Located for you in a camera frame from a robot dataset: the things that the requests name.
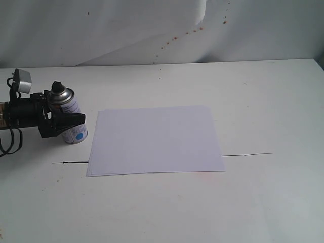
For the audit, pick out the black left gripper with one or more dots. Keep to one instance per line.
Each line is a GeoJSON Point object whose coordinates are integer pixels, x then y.
{"type": "Point", "coordinates": [33, 112]}

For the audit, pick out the white spray can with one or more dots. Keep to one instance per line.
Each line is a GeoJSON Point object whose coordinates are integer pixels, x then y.
{"type": "Point", "coordinates": [64, 99]}

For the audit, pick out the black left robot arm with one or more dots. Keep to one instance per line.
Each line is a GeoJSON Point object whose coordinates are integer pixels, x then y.
{"type": "Point", "coordinates": [2, 115]}

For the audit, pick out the white backdrop paper sheet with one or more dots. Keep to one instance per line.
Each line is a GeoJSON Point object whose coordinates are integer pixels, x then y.
{"type": "Point", "coordinates": [118, 24]}

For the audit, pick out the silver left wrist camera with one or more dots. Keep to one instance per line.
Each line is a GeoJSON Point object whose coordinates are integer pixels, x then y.
{"type": "Point", "coordinates": [22, 81]}

